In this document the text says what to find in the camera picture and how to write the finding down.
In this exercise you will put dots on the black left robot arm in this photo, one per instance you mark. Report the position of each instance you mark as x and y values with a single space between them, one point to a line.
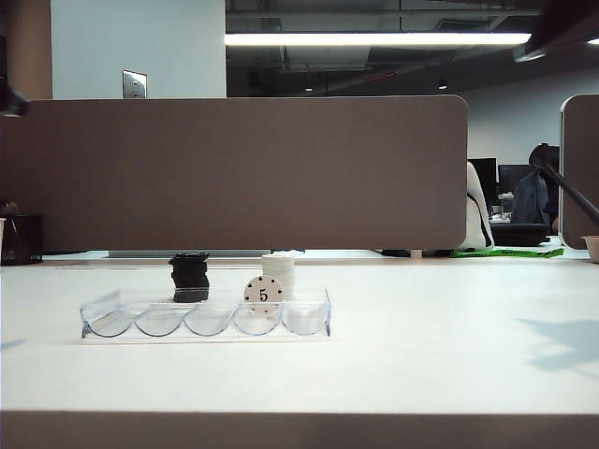
11 100

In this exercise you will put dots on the white poker chip marked 5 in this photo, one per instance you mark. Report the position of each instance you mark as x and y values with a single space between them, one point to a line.
263 294

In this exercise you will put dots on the white paper cup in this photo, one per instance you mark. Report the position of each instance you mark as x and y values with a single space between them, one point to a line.
2 241

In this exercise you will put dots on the black rounded chair seat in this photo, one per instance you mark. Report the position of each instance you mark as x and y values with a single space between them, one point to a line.
519 234

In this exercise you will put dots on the clear plastic chip tray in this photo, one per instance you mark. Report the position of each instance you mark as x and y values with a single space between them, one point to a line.
112 327

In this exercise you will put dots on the white object with black stripe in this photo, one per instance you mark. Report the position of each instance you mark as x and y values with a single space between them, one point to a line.
475 224

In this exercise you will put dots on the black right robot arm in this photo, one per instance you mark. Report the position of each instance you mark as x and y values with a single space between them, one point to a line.
566 23

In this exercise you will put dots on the black diagonal stand pole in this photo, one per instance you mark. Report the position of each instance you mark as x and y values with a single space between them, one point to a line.
578 198

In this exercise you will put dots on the black poker chip stack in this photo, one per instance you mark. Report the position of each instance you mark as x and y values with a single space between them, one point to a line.
189 276

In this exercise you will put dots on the long ceiling light strip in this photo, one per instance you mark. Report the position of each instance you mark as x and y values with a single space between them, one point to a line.
374 39

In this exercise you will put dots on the silver wall switch plate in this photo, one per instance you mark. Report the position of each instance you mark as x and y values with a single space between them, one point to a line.
135 84

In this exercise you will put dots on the narrow brown desk partition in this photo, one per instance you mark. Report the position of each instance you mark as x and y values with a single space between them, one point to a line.
582 131

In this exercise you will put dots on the white poker chip stack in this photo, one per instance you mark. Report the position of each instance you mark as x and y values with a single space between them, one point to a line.
281 267

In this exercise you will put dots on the black mesh desk container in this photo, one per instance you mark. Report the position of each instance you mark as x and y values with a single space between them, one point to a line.
25 238

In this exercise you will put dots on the black computer monitor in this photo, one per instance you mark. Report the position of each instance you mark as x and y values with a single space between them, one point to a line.
484 175
510 178

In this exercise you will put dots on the black flat partition foot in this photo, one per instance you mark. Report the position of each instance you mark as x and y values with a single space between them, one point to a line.
395 253

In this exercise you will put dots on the beige paper bowl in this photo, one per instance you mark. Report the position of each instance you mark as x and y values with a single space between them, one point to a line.
592 248

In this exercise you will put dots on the seated person in blue jacket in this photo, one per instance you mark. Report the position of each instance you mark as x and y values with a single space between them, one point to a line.
529 201

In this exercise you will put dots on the wide brown desk partition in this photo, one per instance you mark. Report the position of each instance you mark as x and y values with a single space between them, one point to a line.
234 173

